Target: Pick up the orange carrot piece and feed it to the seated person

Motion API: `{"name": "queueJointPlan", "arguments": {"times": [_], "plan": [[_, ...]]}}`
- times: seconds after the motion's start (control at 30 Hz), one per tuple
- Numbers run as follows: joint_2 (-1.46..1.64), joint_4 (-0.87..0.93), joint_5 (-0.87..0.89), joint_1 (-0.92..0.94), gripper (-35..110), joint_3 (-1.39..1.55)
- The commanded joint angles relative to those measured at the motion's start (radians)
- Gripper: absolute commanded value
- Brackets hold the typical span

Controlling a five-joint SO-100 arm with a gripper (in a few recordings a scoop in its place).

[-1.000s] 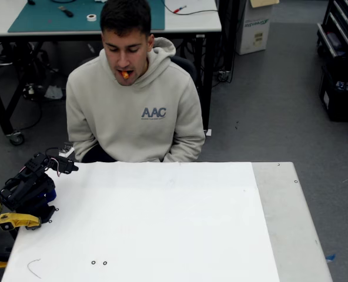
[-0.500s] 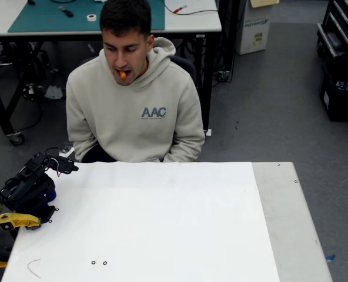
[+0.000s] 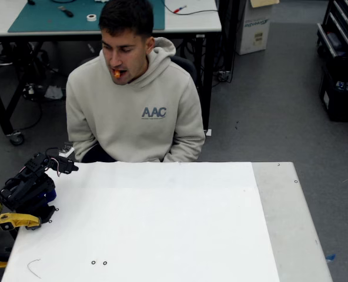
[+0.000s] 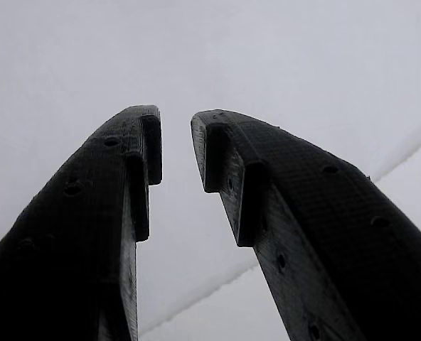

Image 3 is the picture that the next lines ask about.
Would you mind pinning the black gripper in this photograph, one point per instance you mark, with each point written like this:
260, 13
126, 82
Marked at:
65, 165

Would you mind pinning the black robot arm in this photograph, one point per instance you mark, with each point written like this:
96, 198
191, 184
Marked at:
24, 188

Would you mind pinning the grey caster wheel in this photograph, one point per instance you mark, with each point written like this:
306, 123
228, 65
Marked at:
16, 138

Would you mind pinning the man in beige hoodie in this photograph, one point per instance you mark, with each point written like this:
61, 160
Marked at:
133, 123

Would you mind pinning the white crumpled rag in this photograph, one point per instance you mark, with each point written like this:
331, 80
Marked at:
53, 92

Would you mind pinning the white paper sheet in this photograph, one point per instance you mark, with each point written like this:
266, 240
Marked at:
162, 220

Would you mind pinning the green cutting mat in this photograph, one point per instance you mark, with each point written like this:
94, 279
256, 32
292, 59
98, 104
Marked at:
44, 20

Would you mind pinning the white tape roll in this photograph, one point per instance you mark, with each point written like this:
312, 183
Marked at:
91, 17

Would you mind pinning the black office chair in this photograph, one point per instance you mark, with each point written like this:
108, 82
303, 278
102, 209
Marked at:
188, 66

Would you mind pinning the black hand tool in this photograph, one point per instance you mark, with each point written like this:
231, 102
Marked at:
66, 11

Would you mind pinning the grey workbench with black legs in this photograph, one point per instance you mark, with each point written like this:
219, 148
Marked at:
191, 22

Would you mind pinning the white cardboard box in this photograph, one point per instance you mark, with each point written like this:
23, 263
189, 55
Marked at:
253, 38

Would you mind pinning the beige manila folder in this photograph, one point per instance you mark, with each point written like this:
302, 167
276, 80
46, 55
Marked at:
263, 2

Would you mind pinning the blue tape scrap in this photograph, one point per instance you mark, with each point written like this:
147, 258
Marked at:
330, 257

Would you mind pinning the black storage bin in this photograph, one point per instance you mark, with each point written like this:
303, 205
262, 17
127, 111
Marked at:
341, 105

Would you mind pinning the black drawer tool cabinet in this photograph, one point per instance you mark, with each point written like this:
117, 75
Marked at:
338, 26

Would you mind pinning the white wrist camera board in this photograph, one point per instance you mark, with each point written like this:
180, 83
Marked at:
66, 150

